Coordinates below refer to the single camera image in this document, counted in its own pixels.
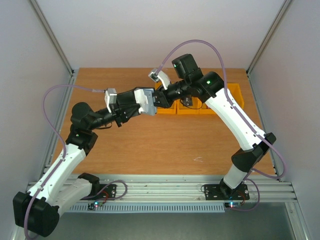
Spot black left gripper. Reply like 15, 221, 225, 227
88, 97, 141, 131

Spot black leather card holder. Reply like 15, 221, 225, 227
116, 87, 157, 116

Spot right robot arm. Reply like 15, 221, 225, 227
148, 53, 276, 199

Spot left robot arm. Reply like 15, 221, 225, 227
13, 102, 140, 240

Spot black card in bin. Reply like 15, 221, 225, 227
182, 96, 193, 108

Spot yellow bin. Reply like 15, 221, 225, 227
154, 82, 177, 116
227, 83, 245, 110
176, 97, 202, 115
198, 103, 216, 115

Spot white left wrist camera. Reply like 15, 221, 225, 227
104, 88, 117, 113

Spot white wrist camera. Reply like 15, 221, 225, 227
148, 68, 171, 90
104, 88, 117, 113

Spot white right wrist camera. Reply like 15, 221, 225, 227
148, 68, 171, 90

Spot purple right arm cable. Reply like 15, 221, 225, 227
157, 39, 288, 182

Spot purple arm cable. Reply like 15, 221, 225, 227
24, 84, 106, 240
157, 39, 288, 182

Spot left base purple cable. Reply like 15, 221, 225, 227
82, 179, 128, 201

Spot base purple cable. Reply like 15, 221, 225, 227
224, 176, 260, 211
82, 179, 128, 201

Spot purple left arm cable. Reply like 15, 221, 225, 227
24, 84, 106, 240

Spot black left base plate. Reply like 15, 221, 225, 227
96, 184, 117, 201

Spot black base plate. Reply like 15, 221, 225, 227
96, 184, 117, 201
200, 183, 250, 201

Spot grey slotted cable duct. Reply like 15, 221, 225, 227
69, 202, 225, 214

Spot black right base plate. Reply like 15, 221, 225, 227
200, 183, 250, 201

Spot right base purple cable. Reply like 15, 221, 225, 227
224, 176, 260, 211

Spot aluminium rail base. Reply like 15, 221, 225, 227
97, 174, 297, 203

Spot aluminium frame post left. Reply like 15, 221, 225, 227
28, 0, 74, 76

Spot aluminium frame post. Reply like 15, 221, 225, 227
28, 0, 74, 76
246, 0, 294, 77

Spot aluminium frame post right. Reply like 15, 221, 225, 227
246, 0, 294, 77

